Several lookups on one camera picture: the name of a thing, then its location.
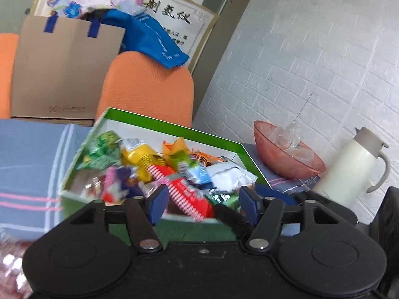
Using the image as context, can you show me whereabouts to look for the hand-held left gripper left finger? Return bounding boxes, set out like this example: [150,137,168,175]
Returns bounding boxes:
[70,185,171,254]

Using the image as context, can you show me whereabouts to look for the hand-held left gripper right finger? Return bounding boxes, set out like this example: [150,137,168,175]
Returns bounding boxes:
[238,186,340,254]

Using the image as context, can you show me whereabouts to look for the large red snack bag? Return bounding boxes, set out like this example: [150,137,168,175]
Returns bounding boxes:
[146,165,216,222]

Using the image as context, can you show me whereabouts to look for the white grey snack packet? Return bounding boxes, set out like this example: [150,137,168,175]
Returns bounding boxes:
[207,160,258,191]

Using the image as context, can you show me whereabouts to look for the purple white snack packet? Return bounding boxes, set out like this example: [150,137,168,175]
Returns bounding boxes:
[104,166,147,205]

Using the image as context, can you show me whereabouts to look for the orange yellow snack packet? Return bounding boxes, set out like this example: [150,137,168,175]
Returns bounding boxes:
[162,137,200,169]

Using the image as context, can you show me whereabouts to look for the orange red snack packet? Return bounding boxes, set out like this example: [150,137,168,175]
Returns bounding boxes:
[190,149,225,166]

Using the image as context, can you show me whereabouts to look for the pink sausage stick packet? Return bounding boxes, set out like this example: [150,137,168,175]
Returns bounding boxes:
[84,174,107,200]

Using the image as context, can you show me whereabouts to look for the green cardboard box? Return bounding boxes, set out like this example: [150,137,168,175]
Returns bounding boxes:
[61,107,275,242]

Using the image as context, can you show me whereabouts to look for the green foil snack packet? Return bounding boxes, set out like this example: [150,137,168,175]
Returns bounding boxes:
[207,191,242,213]

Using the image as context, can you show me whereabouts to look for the blue white snack packet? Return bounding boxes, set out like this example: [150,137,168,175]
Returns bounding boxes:
[179,162,213,188]

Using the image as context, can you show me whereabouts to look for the pink bowl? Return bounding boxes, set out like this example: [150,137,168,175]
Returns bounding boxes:
[253,120,326,180]

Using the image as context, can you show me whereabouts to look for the clear plastic wrappers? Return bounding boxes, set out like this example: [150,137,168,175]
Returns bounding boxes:
[270,121,316,166]

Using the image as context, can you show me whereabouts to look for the cream thermos jug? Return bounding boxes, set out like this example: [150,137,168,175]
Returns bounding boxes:
[312,127,392,213]

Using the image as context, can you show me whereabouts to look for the orange chair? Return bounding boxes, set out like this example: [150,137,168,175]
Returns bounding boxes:
[0,33,20,120]
[95,51,194,129]

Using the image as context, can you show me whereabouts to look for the black object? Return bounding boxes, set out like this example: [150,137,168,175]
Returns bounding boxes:
[368,186,399,299]

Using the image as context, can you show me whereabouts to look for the red patterned object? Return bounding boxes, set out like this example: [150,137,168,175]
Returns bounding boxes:
[0,239,35,299]

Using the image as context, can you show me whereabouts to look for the blue plastic bag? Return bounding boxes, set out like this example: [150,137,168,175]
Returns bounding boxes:
[100,9,191,70]

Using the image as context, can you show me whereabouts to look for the framed calligraphy poster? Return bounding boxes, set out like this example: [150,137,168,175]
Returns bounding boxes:
[33,0,219,73]

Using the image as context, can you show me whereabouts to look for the brown paper bag blue handles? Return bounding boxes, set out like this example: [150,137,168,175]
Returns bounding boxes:
[11,15,127,121]

